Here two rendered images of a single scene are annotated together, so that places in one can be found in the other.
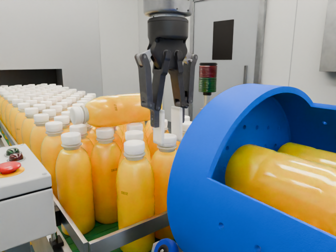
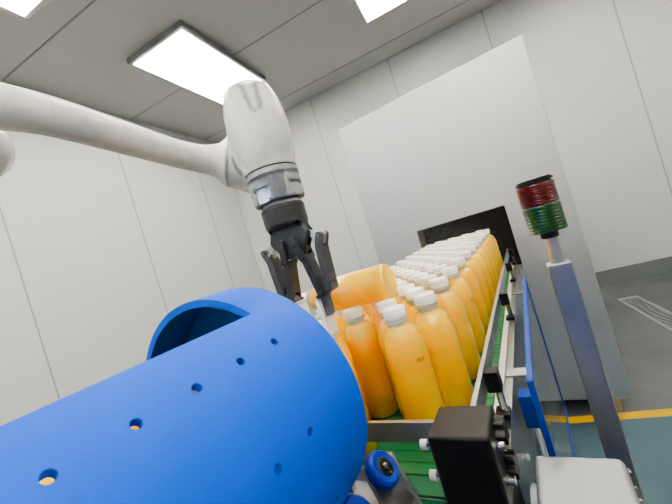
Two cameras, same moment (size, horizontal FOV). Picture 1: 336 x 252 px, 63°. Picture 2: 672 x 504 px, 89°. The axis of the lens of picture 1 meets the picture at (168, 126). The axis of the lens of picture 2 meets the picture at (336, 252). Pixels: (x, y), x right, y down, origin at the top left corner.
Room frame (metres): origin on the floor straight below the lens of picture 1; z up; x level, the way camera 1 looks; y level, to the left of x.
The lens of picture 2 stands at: (0.36, -0.56, 1.24)
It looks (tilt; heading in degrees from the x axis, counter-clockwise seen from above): 0 degrees down; 66
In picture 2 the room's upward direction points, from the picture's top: 17 degrees counter-clockwise
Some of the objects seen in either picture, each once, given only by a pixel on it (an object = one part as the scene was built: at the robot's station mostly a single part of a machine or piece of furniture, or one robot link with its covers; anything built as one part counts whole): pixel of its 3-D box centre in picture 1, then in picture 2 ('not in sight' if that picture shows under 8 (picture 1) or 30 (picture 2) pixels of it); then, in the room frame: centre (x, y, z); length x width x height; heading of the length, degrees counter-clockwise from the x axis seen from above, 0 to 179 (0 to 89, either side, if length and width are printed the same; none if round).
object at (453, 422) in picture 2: not in sight; (469, 460); (0.60, -0.21, 0.95); 0.10 x 0.07 x 0.10; 127
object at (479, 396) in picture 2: not in sight; (501, 285); (1.27, 0.29, 0.96); 1.60 x 0.01 x 0.03; 37
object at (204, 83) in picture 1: (207, 84); (544, 218); (0.96, -0.14, 1.18); 0.06 x 0.06 x 0.05
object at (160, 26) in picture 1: (167, 44); (289, 231); (0.53, 0.00, 1.30); 0.08 x 0.07 x 0.09; 127
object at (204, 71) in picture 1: (208, 71); (537, 194); (0.96, -0.14, 1.23); 0.06 x 0.06 x 0.04
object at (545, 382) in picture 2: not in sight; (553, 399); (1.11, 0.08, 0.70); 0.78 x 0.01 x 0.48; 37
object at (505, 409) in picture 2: not in sight; (497, 392); (0.75, -0.12, 0.94); 0.03 x 0.02 x 0.08; 37
